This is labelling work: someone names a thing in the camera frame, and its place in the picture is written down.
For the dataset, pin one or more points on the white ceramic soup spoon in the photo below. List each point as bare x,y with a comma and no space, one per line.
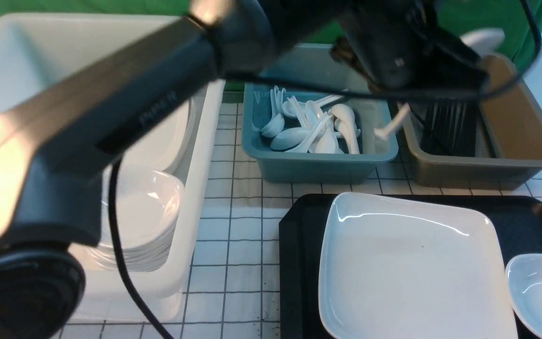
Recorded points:
483,41

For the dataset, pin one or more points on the large white plastic tub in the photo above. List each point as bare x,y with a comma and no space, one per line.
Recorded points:
38,50

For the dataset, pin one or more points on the brown plastic bin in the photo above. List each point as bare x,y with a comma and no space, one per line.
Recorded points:
507,146

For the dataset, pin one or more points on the black serving tray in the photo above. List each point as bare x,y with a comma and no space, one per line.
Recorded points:
517,221

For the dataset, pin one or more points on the green backdrop cloth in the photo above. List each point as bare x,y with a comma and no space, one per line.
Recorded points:
521,20

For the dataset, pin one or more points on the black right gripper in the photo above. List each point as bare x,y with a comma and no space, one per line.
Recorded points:
399,45

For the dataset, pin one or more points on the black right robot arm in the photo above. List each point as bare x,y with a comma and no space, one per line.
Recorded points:
55,146

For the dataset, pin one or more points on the bundle of black chopsticks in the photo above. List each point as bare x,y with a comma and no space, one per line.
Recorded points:
449,129

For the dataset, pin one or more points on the large white square plate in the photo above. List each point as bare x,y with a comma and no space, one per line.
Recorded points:
399,269

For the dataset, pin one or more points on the pile of white spoons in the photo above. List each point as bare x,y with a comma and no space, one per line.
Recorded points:
302,127

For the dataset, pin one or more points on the stack of white square plates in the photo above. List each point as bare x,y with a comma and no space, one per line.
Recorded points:
162,148

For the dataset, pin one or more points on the teal plastic bin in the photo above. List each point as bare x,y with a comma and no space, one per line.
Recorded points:
312,63

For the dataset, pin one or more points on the stack of white small bowls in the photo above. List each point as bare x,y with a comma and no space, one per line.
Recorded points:
147,209

